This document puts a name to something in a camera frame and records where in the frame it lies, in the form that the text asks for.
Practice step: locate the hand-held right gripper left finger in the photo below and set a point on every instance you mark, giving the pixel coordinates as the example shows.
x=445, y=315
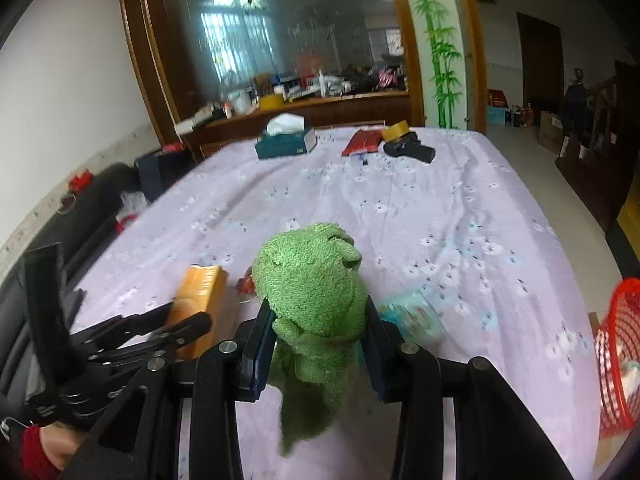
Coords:
x=257, y=355

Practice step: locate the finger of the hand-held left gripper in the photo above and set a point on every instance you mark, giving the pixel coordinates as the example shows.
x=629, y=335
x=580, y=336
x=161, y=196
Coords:
x=130, y=325
x=170, y=342

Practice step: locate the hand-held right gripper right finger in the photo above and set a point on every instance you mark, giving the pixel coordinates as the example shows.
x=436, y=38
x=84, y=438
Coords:
x=376, y=360

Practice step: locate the orange box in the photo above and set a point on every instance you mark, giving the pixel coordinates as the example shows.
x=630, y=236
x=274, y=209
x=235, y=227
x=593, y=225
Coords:
x=202, y=290

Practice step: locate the green cloth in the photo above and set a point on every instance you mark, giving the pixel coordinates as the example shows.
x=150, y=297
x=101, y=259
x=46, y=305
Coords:
x=310, y=285

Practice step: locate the red plastic basket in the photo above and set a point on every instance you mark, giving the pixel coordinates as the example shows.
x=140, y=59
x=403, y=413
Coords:
x=617, y=340

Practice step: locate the person's left forearm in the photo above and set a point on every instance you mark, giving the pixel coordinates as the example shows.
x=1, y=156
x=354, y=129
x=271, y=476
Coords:
x=35, y=452

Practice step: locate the person's left hand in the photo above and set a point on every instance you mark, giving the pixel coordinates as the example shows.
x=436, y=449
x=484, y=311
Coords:
x=62, y=445

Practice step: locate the teal wrapper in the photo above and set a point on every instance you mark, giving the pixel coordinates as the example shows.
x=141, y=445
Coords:
x=412, y=320

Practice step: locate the red crumpled wrapper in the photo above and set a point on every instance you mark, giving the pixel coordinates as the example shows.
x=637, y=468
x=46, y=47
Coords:
x=246, y=284

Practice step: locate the white plastic bag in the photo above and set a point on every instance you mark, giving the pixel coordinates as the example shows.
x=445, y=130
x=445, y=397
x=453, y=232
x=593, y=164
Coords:
x=134, y=203

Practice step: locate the lilac floral tablecloth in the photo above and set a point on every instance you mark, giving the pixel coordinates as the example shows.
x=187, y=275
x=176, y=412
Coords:
x=400, y=220

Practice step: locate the navy bag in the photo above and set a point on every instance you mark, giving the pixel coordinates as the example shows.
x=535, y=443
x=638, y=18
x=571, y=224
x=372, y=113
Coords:
x=160, y=172

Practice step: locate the black device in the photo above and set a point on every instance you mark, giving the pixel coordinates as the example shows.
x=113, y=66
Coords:
x=412, y=150

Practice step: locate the teal tissue box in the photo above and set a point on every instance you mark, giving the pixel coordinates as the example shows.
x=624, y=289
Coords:
x=285, y=142

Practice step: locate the red packet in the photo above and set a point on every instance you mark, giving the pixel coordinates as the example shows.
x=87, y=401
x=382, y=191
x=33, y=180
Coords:
x=362, y=142

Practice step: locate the yellow tape roll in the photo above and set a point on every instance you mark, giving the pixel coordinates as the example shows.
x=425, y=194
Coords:
x=395, y=131

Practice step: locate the wooden cabinet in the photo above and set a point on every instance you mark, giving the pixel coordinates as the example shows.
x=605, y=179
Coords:
x=340, y=110

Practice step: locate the pile of assorted shelf items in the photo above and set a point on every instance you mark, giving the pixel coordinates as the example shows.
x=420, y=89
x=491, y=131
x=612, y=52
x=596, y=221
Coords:
x=310, y=87

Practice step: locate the cardboard box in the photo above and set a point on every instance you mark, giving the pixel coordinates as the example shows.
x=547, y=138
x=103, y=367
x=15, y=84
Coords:
x=550, y=132

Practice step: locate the wooden stair railing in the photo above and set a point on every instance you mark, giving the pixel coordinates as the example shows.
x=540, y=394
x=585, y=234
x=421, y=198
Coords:
x=610, y=160

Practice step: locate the dark wooden door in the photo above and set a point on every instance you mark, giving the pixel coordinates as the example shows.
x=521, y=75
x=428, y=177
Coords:
x=540, y=60

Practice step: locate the wood-framed glass partition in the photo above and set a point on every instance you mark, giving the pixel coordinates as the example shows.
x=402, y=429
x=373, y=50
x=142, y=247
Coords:
x=300, y=10

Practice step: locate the dark stair post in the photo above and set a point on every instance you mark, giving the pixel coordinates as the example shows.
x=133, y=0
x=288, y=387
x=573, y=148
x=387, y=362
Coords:
x=575, y=100

